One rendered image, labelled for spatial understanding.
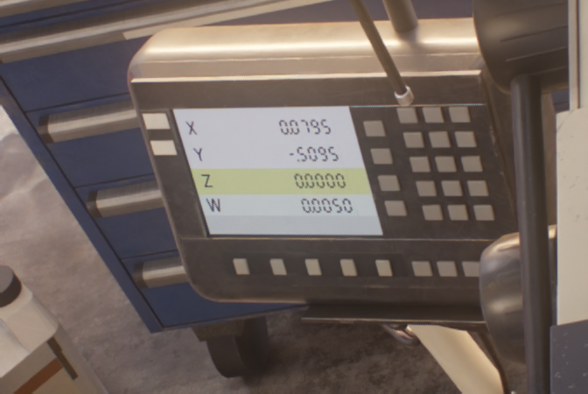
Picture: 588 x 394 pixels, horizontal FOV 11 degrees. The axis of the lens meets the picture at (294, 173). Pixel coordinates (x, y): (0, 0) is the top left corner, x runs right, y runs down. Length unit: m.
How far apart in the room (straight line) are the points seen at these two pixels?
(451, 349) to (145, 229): 1.17
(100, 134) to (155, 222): 0.17
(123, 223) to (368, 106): 1.39
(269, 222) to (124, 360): 1.66
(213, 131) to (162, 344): 1.67
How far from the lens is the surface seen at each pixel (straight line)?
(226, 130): 2.29
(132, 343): 3.98
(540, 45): 1.42
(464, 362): 2.46
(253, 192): 2.31
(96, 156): 3.49
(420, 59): 2.20
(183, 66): 2.29
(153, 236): 3.59
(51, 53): 3.33
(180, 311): 3.70
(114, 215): 3.57
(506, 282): 1.45
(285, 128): 2.26
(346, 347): 3.82
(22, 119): 3.46
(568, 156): 1.26
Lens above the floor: 2.77
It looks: 43 degrees down
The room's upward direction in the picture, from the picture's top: 30 degrees counter-clockwise
